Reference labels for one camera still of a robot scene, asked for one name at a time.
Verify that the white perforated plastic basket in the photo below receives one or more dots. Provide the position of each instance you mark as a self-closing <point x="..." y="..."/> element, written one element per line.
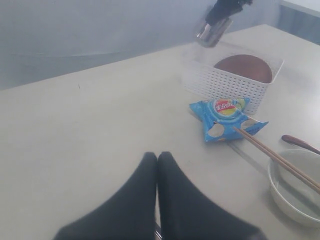
<point x="200" y="76"/>

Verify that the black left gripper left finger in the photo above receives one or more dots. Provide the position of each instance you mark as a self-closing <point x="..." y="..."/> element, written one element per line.
<point x="128" y="215"/>

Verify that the brown round plate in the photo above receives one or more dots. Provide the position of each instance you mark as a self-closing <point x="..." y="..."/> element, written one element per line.
<point x="247" y="66"/>

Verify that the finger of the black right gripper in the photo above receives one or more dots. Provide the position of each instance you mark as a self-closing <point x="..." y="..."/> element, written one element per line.
<point x="223" y="9"/>

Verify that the white ceramic bowl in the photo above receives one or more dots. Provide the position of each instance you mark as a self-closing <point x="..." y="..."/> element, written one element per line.
<point x="293" y="197"/>

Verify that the blue chips snack bag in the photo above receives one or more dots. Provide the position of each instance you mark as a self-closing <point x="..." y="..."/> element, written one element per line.
<point x="221" y="116"/>

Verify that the stainless steel cup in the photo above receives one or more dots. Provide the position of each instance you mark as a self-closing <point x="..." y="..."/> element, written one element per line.
<point x="208" y="35"/>

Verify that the brown wooden handle spoon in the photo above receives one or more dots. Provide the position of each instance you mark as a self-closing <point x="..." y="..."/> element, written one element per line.
<point x="300" y="143"/>

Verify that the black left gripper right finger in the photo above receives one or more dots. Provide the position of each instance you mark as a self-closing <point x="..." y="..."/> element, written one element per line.
<point x="187" y="214"/>

